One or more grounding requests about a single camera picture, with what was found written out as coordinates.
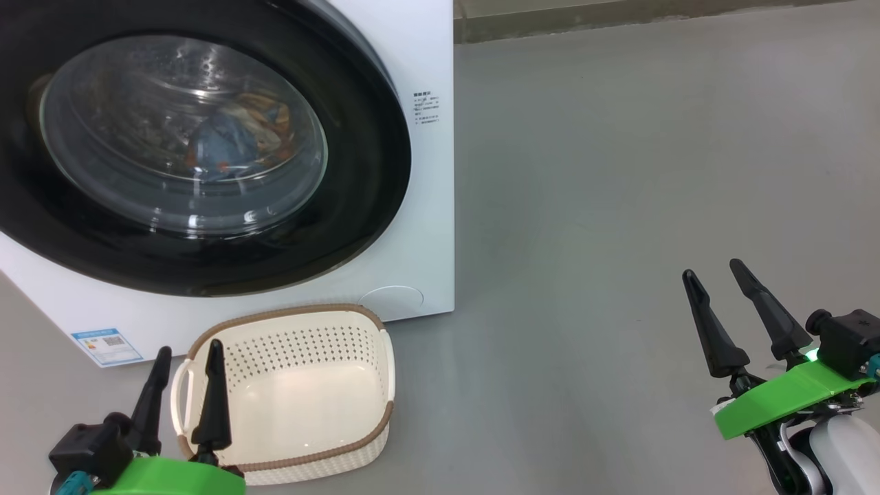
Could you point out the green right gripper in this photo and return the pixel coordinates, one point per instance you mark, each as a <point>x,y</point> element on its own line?
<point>777,402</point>

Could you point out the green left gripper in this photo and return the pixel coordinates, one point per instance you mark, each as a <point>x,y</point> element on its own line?
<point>172,478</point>

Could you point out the blue cartoon print garment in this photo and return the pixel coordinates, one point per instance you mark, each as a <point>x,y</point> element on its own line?
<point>220,148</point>

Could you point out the dark round glass washer door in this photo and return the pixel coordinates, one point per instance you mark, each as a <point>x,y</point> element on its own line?
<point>357,172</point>

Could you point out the cream orange tiger print garment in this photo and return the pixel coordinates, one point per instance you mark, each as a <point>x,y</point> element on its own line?
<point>268,120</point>

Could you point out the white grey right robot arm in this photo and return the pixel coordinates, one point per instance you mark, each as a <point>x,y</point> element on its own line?
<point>845,454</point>

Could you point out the cream perforated laundry basket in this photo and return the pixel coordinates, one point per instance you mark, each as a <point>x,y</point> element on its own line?
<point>302,405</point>

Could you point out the white front-load washing machine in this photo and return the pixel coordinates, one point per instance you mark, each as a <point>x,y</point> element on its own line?
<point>426,206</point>

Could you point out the blue energy label sticker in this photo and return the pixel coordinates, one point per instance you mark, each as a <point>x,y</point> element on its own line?
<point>106,346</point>

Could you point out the round white filter cover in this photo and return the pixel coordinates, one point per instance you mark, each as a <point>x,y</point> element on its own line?
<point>392,302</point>

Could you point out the black text notice sticker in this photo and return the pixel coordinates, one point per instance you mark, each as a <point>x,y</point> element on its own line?
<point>426,108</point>

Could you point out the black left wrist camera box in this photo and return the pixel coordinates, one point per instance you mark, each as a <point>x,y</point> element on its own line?
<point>89,447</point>

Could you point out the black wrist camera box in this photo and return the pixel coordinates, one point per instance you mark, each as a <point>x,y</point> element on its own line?
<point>89,447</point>
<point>849,340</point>

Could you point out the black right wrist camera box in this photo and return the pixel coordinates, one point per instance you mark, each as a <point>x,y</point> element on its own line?
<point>849,340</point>

